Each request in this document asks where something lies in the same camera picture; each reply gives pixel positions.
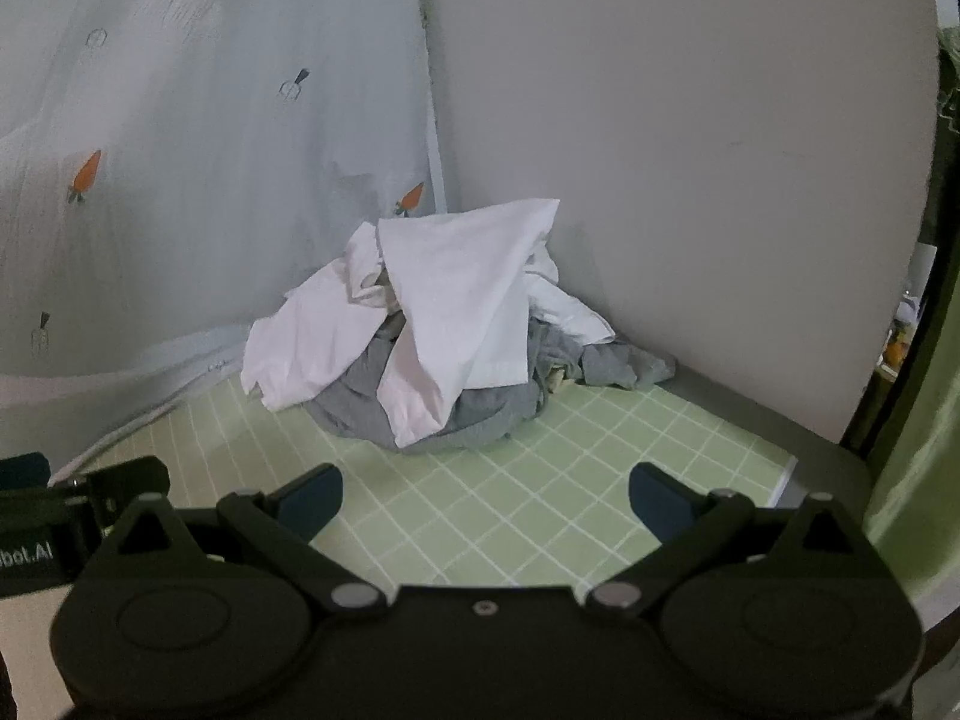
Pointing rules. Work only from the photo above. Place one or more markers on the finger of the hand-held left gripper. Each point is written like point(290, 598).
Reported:
point(22, 471)
point(127, 481)

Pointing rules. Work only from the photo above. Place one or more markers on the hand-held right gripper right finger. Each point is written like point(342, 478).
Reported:
point(656, 501)

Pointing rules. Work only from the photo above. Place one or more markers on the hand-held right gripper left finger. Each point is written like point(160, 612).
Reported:
point(311, 496)

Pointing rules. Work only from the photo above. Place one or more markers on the white shirt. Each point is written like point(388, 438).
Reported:
point(450, 292)

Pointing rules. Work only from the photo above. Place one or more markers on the green checked mat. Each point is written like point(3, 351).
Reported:
point(525, 495)

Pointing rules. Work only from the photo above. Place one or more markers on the small grey cloth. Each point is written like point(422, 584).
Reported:
point(622, 367)

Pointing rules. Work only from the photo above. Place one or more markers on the grey garment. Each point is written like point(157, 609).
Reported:
point(487, 409)

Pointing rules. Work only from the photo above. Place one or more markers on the carrot print curtain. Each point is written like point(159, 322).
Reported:
point(187, 165)

